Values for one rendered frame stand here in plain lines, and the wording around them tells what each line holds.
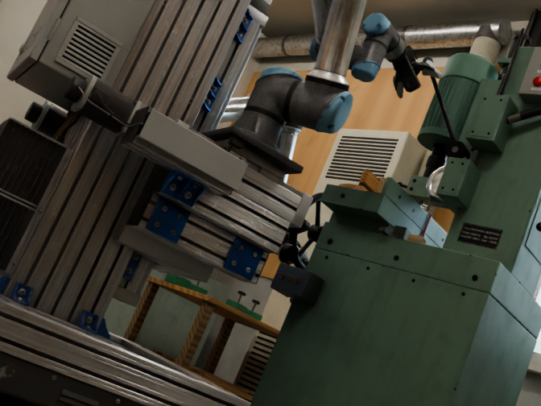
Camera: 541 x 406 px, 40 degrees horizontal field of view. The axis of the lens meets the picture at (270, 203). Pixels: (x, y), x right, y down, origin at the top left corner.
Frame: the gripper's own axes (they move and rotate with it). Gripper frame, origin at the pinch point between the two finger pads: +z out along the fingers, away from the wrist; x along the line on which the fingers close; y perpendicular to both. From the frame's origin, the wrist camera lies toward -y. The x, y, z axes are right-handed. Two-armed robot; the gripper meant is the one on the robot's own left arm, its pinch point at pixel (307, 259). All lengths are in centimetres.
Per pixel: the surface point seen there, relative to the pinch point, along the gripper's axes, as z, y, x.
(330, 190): 15.0, -26.0, 36.7
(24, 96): -254, 83, -14
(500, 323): 73, -35, 17
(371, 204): 29, -32, 37
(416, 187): 18, -45, 12
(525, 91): 30, -86, 26
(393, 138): -104, -57, -112
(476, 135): 31, -68, 28
